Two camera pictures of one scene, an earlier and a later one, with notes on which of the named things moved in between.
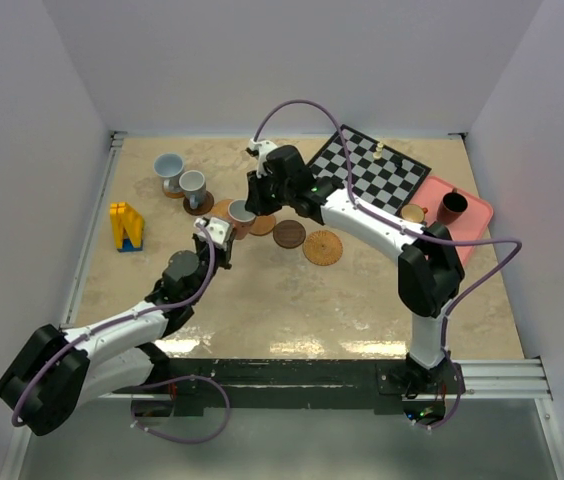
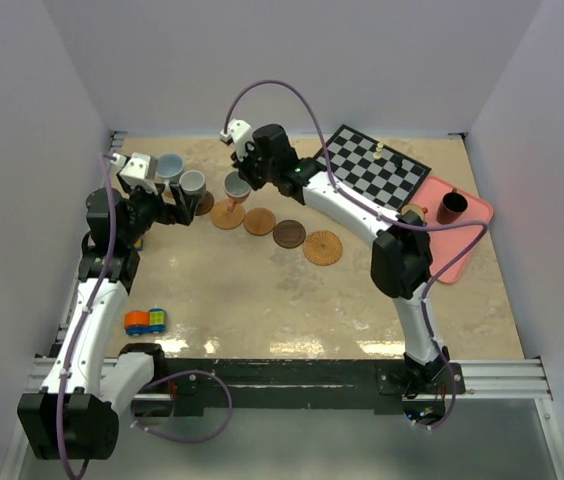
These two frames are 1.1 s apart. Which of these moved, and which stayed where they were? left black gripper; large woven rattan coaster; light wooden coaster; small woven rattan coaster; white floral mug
Moved: white floral mug; left black gripper
Stayed: large woven rattan coaster; light wooden coaster; small woven rattan coaster
